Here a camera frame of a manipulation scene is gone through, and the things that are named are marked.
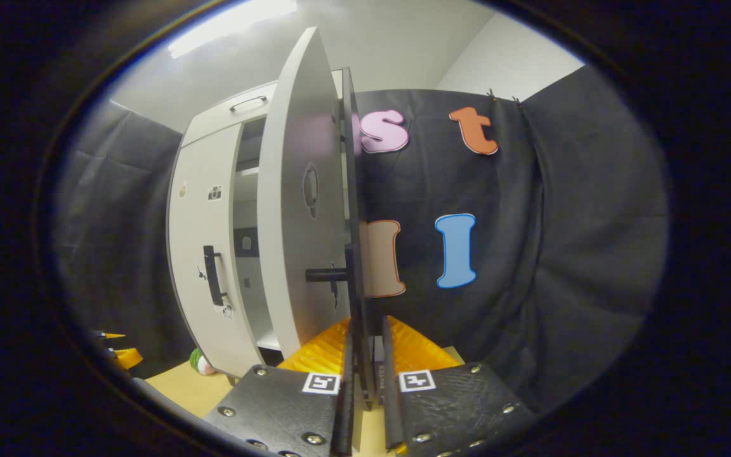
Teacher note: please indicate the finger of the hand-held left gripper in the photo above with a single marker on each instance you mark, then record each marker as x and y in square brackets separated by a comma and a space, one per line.
[127, 357]
[108, 334]

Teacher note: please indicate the white cabinet door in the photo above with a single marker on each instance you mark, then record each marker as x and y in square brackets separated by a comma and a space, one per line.
[289, 222]
[200, 222]

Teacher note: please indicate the green striped toy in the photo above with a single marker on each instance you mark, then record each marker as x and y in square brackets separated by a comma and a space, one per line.
[199, 362]

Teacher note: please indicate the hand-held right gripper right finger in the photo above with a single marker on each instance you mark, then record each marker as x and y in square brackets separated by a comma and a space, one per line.
[391, 406]

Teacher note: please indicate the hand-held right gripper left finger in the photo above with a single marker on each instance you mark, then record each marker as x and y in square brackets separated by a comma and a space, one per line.
[343, 412]

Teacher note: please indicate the white cabinet drawer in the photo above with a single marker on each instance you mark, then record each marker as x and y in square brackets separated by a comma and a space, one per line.
[238, 111]

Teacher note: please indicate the white double-door shoe cabinet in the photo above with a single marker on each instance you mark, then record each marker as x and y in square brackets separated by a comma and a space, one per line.
[248, 209]

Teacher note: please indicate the white cabinet shelf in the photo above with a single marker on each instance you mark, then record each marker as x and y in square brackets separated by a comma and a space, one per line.
[246, 171]
[269, 343]

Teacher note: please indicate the black backdrop cloth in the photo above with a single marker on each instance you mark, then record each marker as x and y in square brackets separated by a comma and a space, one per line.
[562, 254]

